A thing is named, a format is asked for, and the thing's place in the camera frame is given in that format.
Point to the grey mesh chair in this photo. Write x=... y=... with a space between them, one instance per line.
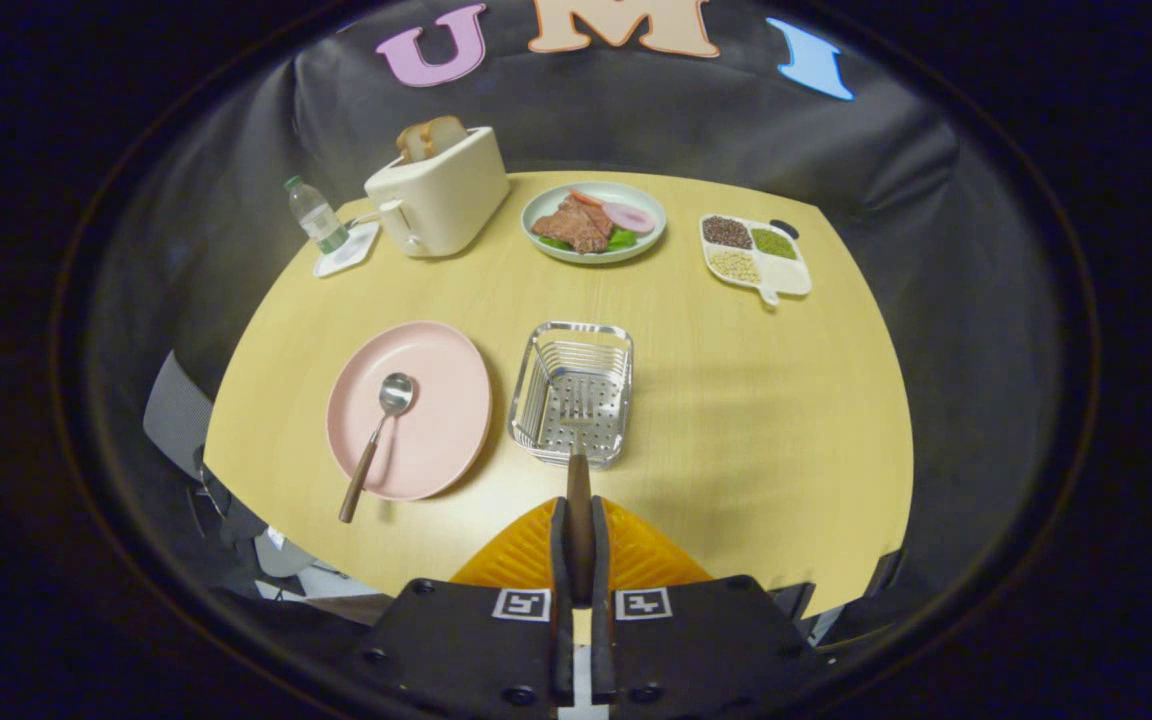
x=176 y=415

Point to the black backdrop cloth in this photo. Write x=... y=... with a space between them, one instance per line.
x=836 y=150

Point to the clear plastic water bottle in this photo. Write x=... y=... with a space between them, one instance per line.
x=316 y=215

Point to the pile of dark beans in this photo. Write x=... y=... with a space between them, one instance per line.
x=726 y=232

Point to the brown toast slice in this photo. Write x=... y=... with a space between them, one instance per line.
x=446 y=133
x=411 y=143

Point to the cream white toaster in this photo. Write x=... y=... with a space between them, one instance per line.
x=446 y=195

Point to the white square coaster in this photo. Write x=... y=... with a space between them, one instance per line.
x=358 y=250

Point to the brown meat slice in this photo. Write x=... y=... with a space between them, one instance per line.
x=571 y=228

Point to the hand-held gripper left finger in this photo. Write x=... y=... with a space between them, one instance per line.
x=562 y=600

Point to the pile of pale beans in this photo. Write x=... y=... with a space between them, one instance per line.
x=734 y=265

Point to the pale green plate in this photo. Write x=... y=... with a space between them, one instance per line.
x=546 y=205

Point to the green lettuce leaf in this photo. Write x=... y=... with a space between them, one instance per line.
x=622 y=240

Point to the pink round plate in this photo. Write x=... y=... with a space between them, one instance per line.
x=436 y=400

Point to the pink ham slice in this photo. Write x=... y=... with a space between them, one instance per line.
x=629 y=218

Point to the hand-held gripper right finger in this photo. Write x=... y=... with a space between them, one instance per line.
x=602 y=600

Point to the white divided dish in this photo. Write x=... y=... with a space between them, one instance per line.
x=786 y=275

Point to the pile of green beans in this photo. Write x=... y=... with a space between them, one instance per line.
x=773 y=243

